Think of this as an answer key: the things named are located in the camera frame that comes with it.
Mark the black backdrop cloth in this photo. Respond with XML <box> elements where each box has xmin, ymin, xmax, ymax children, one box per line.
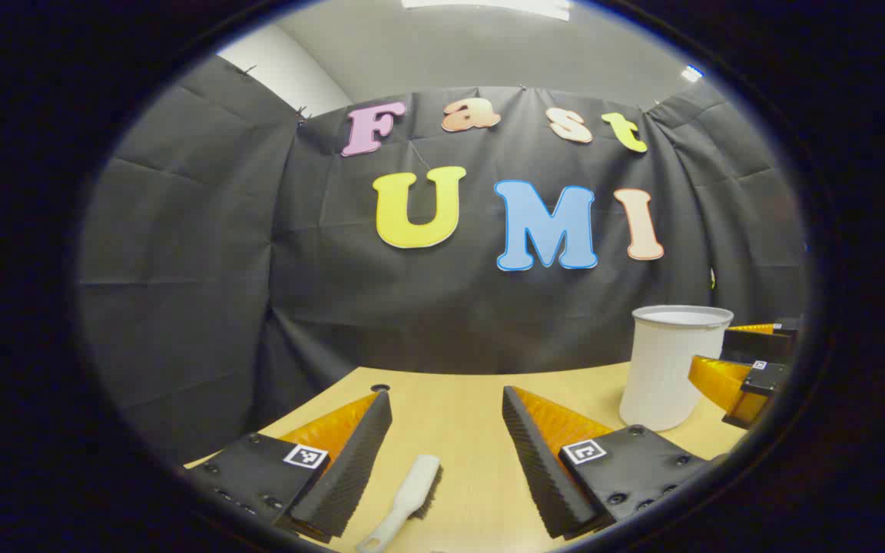
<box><xmin>78</xmin><ymin>55</ymin><xmax>808</xmax><ymax>465</ymax></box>

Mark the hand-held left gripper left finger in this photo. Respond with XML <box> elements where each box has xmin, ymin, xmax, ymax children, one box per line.
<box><xmin>185</xmin><ymin>389</ymin><xmax>393</xmax><ymax>545</ymax></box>

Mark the small white broom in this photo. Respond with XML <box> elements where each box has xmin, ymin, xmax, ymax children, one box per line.
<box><xmin>356</xmin><ymin>455</ymin><xmax>443</xmax><ymax>553</ymax></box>

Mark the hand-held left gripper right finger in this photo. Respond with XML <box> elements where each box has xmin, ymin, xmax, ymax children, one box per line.
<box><xmin>502</xmin><ymin>386</ymin><xmax>720</xmax><ymax>540</ymax></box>

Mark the white garbage bin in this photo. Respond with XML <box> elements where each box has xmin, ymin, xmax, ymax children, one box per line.
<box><xmin>618</xmin><ymin>305</ymin><xmax>734</xmax><ymax>432</ymax></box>

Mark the wooden desktop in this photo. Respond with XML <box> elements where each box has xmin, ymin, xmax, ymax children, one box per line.
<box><xmin>185</xmin><ymin>366</ymin><xmax>751</xmax><ymax>553</ymax></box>

